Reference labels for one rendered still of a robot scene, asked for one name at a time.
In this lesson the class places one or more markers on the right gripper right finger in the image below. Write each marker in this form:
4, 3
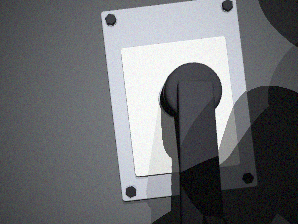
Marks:
228, 220

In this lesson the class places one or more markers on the light grey bolted mounting plate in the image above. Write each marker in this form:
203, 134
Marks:
167, 23

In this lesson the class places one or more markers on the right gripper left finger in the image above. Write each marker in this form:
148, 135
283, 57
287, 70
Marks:
210, 220

